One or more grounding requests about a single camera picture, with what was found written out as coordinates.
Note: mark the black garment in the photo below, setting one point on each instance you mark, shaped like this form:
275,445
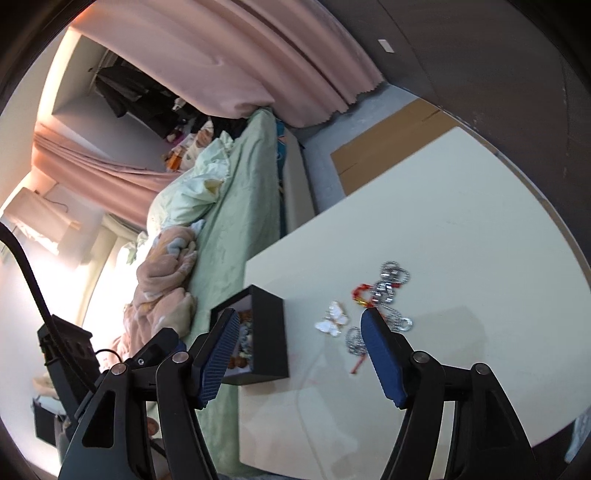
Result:
231,127

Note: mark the dark hanging clothes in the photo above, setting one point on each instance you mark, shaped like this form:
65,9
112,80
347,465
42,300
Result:
138,92

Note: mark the white butterfly brooch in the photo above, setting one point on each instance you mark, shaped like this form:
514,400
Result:
334,318

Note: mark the white hanging cloth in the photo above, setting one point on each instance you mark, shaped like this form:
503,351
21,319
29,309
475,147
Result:
37,212

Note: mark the pink fleece blanket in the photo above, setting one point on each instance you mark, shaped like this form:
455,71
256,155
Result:
157,277

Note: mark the bed with green sheet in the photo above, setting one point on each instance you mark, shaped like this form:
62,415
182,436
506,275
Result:
240,207

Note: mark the white wall switch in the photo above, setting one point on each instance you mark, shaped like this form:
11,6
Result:
385,45

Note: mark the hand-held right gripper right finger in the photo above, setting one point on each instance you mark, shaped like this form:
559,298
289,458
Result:
381,355

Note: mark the light green quilt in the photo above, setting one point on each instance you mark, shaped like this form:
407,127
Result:
189,194

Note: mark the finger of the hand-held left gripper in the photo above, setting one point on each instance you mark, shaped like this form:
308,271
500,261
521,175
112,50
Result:
159,346

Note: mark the white square table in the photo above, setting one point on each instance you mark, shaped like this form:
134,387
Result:
485,55

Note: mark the wide pink curtain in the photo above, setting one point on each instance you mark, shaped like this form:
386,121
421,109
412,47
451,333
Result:
254,55

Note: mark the brown cardboard sheet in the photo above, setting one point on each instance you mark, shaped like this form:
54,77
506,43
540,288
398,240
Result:
378,152

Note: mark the cream printed pillow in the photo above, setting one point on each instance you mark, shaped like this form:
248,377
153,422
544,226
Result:
194,148

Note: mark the orange box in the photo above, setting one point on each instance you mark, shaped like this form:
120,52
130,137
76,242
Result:
174,161

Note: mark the draped pink curtain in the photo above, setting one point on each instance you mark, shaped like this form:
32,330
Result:
101,180

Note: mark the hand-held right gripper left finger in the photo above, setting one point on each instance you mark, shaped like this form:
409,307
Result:
221,355

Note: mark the black jewelry box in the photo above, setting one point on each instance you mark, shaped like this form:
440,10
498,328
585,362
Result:
270,332

